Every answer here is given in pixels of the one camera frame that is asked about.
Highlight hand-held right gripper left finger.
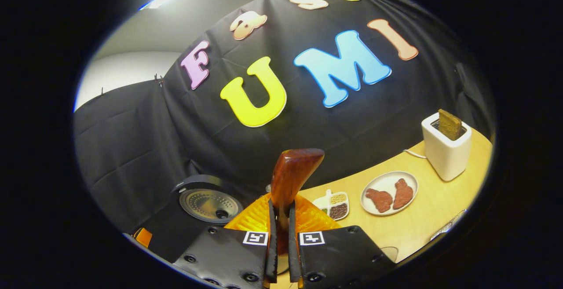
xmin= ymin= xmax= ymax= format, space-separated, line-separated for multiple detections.
xmin=172 ymin=192 xmax=278 ymax=289

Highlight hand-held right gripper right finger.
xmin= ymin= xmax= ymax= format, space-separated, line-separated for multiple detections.
xmin=288 ymin=194 xmax=397 ymax=289

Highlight black silver rice cooker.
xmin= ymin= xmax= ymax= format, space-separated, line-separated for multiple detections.
xmin=145 ymin=174 xmax=245 ymax=261

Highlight brown wooden spoon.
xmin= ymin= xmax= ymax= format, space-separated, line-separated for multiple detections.
xmin=269 ymin=148 xmax=326 ymax=276

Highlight white divided grain dish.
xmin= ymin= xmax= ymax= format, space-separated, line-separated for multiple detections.
xmin=312 ymin=189 xmax=350 ymax=221

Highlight red meat piece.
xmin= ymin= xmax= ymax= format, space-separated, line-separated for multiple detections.
xmin=393 ymin=178 xmax=414 ymax=210
xmin=365 ymin=188 xmax=393 ymax=213

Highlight white round plate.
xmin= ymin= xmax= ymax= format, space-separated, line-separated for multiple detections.
xmin=360 ymin=171 xmax=419 ymax=216

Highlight black backdrop cloth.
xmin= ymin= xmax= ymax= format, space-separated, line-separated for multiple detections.
xmin=73 ymin=0 xmax=497 ymax=237

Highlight white toaster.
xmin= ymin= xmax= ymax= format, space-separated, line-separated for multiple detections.
xmin=421 ymin=112 xmax=472 ymax=182

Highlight brown toast slice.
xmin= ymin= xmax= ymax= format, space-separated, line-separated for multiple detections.
xmin=438 ymin=109 xmax=462 ymax=141

